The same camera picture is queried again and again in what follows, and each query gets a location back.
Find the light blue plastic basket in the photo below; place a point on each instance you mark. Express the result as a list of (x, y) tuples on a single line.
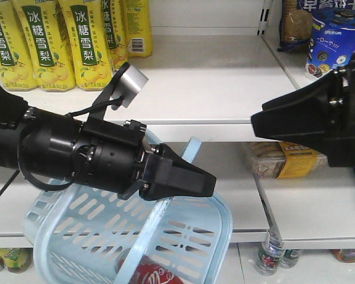
[(87, 235)]

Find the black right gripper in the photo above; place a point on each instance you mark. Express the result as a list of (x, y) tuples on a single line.
[(320, 116)]

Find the red aluminium cola bottle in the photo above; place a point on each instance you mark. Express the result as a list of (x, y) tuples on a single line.
[(150, 272)]

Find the brown snack bag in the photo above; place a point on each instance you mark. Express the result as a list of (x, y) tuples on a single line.
[(295, 26)]

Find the blue cookie cup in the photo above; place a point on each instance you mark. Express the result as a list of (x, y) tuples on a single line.
[(332, 41)]

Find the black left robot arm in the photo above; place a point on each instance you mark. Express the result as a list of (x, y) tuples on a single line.
[(54, 151)]

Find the clear water bottle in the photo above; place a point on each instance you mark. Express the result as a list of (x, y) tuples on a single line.
[(290, 258), (269, 255)]

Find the yellow pear drink carton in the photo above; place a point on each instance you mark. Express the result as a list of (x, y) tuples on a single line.
[(16, 68), (91, 59), (48, 43)]

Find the clear cookie box yellow label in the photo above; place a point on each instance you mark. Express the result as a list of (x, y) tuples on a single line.
[(282, 160)]

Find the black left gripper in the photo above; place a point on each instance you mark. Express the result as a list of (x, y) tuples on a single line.
[(110, 157)]

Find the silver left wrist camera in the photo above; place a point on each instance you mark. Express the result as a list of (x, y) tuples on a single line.
[(127, 82)]

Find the white metal shelf unit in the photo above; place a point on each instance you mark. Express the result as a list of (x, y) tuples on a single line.
[(213, 65)]

